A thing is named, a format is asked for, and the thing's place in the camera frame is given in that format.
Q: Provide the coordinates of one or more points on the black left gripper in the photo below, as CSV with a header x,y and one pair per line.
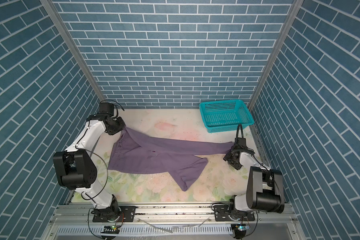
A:
x,y
121,124

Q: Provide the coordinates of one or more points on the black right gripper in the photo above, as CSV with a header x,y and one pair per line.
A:
x,y
228,157

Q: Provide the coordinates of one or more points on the purple trousers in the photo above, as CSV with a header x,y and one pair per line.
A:
x,y
137,153

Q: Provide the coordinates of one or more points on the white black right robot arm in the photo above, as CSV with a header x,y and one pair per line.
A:
x,y
265,185

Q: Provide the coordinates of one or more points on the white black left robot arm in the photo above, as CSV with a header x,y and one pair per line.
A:
x,y
76,170

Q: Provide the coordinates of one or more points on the teal plastic mesh basket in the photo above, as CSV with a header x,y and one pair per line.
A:
x,y
224,116

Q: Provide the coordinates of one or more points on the left green circuit board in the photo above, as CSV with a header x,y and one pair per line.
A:
x,y
111,230

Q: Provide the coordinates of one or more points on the aluminium right table edge rail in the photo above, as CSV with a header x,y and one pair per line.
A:
x,y
260,146

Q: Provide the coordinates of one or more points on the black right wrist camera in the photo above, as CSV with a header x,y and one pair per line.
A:
x,y
241,143

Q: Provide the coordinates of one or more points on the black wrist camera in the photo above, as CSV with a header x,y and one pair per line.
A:
x,y
241,143
106,108

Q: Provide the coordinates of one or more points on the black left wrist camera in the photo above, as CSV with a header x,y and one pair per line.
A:
x,y
106,108

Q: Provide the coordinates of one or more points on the aluminium right rear corner post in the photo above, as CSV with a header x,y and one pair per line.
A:
x,y
291,16

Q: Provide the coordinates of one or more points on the aluminium corner post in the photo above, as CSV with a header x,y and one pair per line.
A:
x,y
65,34
291,16

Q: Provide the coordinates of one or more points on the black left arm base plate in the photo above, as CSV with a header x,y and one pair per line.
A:
x,y
126,213

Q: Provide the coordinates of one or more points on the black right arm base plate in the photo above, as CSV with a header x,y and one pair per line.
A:
x,y
224,213

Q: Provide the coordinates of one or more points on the aluminium front mounting rail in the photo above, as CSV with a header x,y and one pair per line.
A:
x,y
266,226

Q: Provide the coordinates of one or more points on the white slotted cable duct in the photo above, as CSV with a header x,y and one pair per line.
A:
x,y
145,230

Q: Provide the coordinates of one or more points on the aluminium left rear corner post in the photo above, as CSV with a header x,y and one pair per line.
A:
x,y
65,34

